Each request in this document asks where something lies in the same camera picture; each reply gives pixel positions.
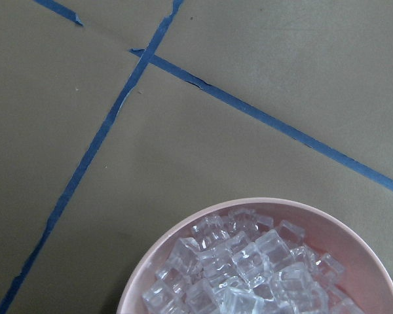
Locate pile of clear ice cubes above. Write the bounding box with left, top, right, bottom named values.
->
left=142, top=208, right=361, bottom=313

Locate pink bowl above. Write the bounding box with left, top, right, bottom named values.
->
left=116, top=197, right=393, bottom=313

